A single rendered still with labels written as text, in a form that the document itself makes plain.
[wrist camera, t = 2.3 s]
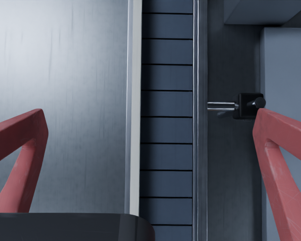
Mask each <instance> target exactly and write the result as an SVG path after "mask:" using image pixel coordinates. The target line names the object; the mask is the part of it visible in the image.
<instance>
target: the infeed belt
mask: <svg viewBox="0 0 301 241"><path fill-rule="evenodd" d="M192 14H193V0H142V41H141V106H140V202H139V217H141V218H143V219H145V220H146V221H148V222H149V223H150V224H151V225H152V226H153V228H154V231H155V241H192V198H188V197H192V188H193V172H192V171H188V170H192V169H193V145H192V144H189V143H193V119H192V118H189V117H192V116H193V92H189V91H192V90H193V66H190V65H193V40H192V39H193V15H192Z"/></svg>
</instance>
